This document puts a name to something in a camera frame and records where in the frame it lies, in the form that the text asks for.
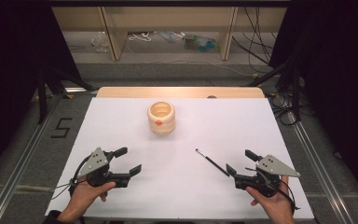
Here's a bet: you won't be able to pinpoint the black metal stand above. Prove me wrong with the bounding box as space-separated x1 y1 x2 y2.
247 58 303 123
36 65 93 125

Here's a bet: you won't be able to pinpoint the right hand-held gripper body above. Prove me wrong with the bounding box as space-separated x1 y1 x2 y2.
233 154 301 199

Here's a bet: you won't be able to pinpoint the dark curtain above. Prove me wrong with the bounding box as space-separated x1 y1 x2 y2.
0 5 82 185
268 5 358 213

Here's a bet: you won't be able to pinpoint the person's left hand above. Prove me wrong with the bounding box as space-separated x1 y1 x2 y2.
69 178 117 220

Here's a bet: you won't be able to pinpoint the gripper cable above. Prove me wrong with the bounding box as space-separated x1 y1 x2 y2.
244 167 301 213
49 155 91 201

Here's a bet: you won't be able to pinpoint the metal floor rail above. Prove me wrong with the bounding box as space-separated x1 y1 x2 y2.
287 111 357 224
0 92 62 224

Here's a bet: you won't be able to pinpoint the thin black paint brush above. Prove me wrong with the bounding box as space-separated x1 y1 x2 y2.
195 147 231 178

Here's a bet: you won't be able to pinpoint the person's right hand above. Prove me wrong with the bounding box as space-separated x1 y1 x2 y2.
245 175 296 222

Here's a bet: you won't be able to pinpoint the black floor cable bundle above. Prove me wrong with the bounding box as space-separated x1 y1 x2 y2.
266 91 300 126

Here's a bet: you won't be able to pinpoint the light wooden shelf unit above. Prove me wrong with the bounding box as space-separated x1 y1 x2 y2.
51 6 289 62

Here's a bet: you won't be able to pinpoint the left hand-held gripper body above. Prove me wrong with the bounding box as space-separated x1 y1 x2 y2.
77 147 131 189

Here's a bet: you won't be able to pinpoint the clear bottle with green label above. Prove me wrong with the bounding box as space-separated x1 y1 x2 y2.
182 33 221 53

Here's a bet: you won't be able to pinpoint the hanging black cables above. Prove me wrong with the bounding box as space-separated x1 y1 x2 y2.
232 7 278 65

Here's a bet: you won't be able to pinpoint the cream ribbed ceramic cup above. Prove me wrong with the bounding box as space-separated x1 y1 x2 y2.
146 100 177 135

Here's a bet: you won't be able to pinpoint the thin white floor cable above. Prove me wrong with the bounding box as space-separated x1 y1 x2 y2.
170 59 256 78

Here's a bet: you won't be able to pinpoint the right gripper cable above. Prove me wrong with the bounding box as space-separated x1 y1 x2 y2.
244 167 301 213

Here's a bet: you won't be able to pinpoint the white table cover sheet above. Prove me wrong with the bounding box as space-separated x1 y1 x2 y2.
45 97 315 220

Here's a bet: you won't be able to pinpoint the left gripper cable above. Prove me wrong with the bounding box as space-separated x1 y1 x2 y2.
49 155 91 201

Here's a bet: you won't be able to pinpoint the white coiled cord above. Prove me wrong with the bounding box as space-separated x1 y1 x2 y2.
128 31 153 42

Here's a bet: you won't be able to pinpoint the clear plastic bag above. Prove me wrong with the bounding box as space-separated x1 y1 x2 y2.
89 30 111 53

